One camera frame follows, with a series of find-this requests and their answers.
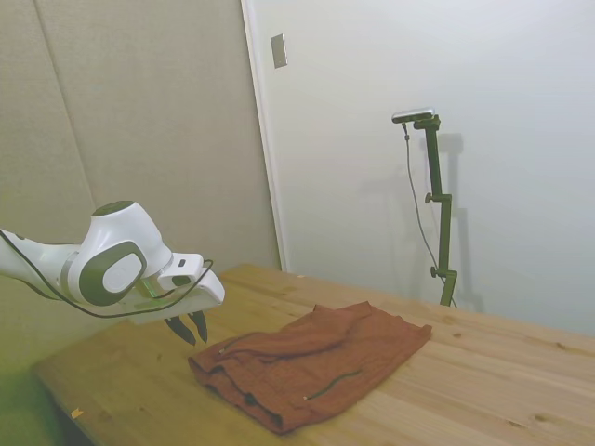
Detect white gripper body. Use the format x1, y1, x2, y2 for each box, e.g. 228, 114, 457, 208
124, 269, 227, 326

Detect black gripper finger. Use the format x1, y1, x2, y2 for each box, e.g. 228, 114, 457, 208
188, 310, 209, 345
164, 315, 195, 347

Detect rust orange shorts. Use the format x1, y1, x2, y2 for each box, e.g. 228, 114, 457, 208
187, 300, 433, 436

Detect white vertical door trim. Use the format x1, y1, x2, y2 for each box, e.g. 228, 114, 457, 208
240, 0, 290, 273

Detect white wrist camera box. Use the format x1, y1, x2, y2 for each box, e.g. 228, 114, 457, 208
156, 252, 206, 290

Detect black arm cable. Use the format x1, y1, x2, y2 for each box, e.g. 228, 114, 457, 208
0, 229, 215, 320

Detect dark green camera stand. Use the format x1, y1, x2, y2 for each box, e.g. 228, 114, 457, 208
412, 115, 459, 308

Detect grey wall switch plate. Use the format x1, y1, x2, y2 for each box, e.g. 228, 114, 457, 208
270, 33, 289, 71

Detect silver camera on stand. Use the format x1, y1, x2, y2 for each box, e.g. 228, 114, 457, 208
390, 107, 437, 125

